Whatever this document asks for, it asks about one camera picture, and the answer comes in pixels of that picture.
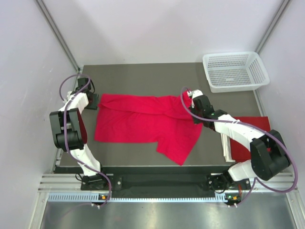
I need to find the left aluminium corner post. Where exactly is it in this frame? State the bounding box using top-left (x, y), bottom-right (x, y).
top-left (34, 0), bottom-right (81, 73)

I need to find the aluminium corner post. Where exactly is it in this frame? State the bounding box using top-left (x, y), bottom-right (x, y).
top-left (255, 0), bottom-right (292, 54)
top-left (34, 0), bottom-right (81, 73)

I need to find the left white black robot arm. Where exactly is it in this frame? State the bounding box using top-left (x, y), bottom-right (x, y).
top-left (49, 74), bottom-right (108, 189)

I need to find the right aluminium corner post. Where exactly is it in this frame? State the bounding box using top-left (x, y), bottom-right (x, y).
top-left (255, 0), bottom-right (292, 54)

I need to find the white plastic basket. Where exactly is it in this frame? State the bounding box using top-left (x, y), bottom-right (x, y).
top-left (203, 52), bottom-right (270, 93)

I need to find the folded white t shirt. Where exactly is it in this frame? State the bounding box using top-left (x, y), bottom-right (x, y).
top-left (221, 134), bottom-right (235, 163)

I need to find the grey slotted cable duct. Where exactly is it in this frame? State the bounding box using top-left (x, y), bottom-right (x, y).
top-left (47, 192), bottom-right (244, 203)

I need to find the folded dark red t shirt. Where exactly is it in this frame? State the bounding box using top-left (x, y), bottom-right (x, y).
top-left (230, 116), bottom-right (271, 163)

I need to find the aluminium front rail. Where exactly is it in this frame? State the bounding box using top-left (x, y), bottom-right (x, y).
top-left (38, 173), bottom-right (298, 194)

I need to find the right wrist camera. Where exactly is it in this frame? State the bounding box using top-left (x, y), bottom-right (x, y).
top-left (187, 90), bottom-right (203, 99)

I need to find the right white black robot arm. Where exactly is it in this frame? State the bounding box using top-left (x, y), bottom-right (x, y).
top-left (187, 90), bottom-right (291, 189)

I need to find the bright pink-red t shirt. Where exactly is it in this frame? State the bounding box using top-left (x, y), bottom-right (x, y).
top-left (94, 93), bottom-right (203, 166)

